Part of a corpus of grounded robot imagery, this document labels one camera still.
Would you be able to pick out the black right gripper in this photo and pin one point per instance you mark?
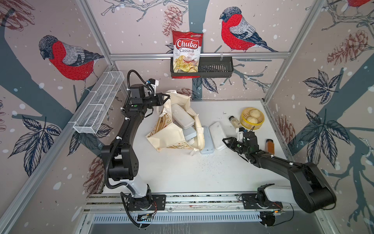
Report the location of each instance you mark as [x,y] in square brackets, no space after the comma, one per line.
[232,142]

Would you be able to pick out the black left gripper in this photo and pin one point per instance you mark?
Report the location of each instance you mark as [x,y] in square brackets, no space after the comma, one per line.
[160,101]

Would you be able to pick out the white pencil case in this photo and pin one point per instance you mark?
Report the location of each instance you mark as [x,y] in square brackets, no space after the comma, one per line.
[217,134]

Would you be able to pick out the light blue pencil case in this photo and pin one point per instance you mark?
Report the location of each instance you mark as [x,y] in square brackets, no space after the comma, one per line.
[209,147]

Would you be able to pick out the cream canvas tote bag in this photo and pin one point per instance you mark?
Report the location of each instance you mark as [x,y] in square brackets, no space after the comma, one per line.
[167,133]

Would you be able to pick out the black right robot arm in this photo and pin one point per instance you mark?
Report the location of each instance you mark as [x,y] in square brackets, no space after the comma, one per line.
[309,189]

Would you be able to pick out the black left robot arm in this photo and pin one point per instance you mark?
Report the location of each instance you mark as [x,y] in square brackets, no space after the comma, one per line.
[121,165]

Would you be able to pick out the cream pencil case in bag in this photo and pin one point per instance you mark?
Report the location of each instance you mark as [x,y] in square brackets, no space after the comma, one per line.
[181,117]

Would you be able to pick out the grey pencil case in bag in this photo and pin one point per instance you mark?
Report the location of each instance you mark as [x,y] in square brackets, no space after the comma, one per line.
[189,133]

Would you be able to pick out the red Chuba cassava chips bag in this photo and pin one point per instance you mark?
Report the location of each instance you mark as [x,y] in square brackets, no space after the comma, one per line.
[186,54]

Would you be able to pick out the glass spice jar black lid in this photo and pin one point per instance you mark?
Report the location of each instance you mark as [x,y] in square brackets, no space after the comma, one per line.
[235,122]

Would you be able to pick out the steamed bun lower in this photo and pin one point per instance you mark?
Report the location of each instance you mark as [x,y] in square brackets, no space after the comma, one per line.
[252,120]

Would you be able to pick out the steamed bun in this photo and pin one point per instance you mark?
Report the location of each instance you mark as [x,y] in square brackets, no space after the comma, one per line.
[255,113]
[252,120]

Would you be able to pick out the yellow bamboo steamer basket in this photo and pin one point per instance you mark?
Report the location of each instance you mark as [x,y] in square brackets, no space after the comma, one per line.
[245,114]

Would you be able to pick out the orange sauce bottle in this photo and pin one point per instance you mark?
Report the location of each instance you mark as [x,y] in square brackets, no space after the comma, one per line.
[270,146]

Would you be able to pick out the steamed bun upper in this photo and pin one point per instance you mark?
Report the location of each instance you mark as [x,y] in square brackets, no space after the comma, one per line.
[255,113]

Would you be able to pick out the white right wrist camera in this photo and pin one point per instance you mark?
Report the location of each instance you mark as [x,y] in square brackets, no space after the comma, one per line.
[240,132]

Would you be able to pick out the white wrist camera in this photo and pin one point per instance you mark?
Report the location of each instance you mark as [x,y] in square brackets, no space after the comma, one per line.
[240,132]
[154,83]

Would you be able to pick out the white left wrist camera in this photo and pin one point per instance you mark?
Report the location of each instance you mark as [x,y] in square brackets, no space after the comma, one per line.
[154,83]

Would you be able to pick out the black wall-mounted basket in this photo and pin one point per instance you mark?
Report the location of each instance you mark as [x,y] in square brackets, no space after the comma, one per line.
[209,67]

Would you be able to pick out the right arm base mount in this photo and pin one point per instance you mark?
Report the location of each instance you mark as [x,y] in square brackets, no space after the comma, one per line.
[257,201]

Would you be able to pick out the white wire mesh shelf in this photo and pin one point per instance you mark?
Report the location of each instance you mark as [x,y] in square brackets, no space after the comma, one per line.
[95,111]

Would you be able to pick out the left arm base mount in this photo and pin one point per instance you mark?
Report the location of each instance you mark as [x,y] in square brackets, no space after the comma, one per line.
[150,202]

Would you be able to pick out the aluminium front rail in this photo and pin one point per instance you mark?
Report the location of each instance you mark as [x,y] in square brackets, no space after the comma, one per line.
[188,203]

